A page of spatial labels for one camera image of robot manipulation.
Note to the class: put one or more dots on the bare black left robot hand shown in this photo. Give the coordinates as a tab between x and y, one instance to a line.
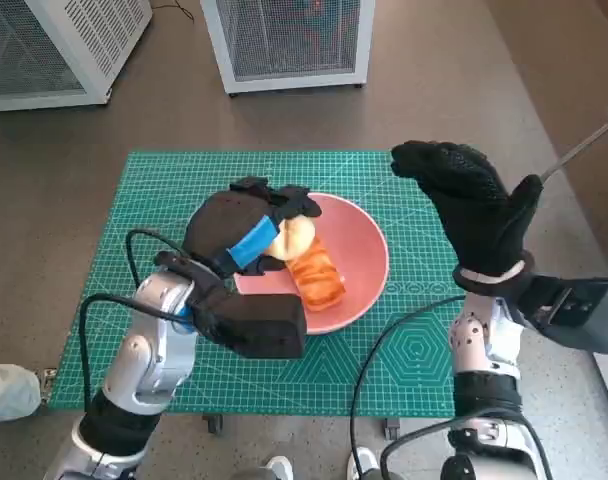
224	225

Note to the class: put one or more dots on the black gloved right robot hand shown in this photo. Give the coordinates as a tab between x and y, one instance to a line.
484	220

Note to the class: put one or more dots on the round toy bread bun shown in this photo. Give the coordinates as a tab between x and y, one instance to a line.
296	237

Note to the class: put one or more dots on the long toy bread loaf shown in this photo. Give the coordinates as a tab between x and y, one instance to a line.
319	280

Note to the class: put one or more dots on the pink bowl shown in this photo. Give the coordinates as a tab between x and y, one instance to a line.
359	270

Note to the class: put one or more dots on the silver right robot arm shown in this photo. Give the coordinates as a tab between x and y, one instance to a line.
479	340

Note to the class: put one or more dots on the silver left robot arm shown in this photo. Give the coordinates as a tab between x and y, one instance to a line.
144	360

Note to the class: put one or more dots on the green cutting mat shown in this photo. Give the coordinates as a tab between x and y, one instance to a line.
159	190

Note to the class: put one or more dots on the grey chair with caster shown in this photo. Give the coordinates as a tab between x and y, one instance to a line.
579	147

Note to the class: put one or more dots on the black table caster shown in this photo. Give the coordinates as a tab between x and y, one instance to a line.
391	430
214	425

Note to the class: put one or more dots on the small white mesh cabinet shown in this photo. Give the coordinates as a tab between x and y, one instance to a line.
289	35

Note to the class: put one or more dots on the large white mesh cabinet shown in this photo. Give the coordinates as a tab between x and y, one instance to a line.
104	30

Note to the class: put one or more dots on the white shoe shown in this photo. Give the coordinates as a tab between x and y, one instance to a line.
281	467
361	462

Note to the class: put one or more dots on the person's leg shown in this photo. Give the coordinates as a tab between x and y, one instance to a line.
9	395

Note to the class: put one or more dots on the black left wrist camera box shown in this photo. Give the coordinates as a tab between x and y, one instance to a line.
264	325

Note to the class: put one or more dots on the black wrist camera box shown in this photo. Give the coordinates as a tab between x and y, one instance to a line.
574	315
264	325

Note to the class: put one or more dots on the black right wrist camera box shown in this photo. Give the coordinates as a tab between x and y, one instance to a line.
574	315

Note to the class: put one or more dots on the metal table bracket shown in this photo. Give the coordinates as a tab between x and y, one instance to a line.
48	382

